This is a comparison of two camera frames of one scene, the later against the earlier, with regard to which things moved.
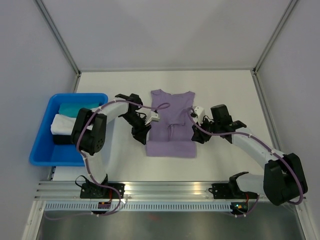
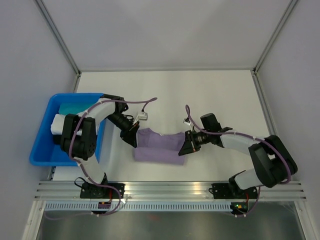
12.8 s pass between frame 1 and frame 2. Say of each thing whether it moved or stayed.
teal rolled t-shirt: stayed
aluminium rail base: stayed
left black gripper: moved
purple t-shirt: moved
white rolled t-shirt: stayed
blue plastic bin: stayed
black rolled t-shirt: stayed
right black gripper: moved
